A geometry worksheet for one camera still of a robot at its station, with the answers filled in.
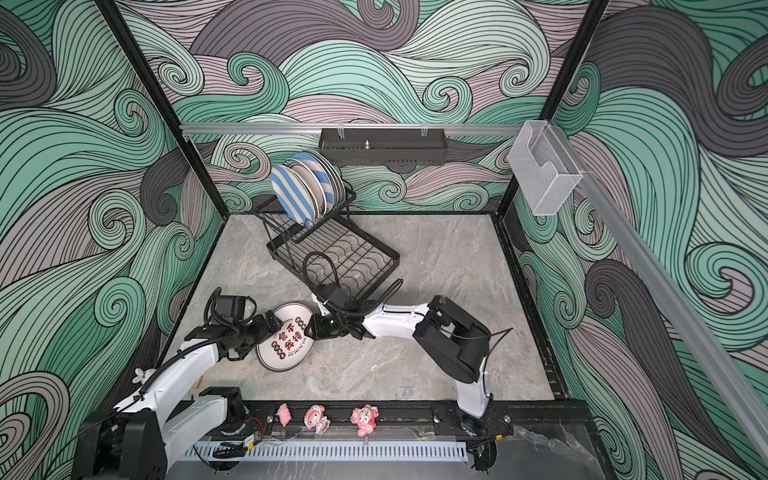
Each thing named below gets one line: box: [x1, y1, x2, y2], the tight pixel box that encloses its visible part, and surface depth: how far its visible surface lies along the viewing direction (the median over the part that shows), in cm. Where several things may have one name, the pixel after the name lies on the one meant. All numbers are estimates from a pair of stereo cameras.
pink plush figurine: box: [350, 404, 379, 437], surface depth 72 cm
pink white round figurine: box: [304, 404, 331, 434], surface depth 73 cm
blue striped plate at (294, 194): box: [270, 165, 319, 227], surface depth 86 cm
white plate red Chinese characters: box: [256, 302, 315, 372], surface depth 85 cm
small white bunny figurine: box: [132, 368, 157, 385], surface depth 74 cm
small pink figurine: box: [275, 402, 292, 428], surface depth 74 cm
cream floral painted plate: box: [283, 158, 321, 219], surface depth 83 cm
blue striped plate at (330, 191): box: [294, 153, 335, 212], surface depth 85 cm
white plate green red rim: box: [286, 158, 327, 217], surface depth 83 cm
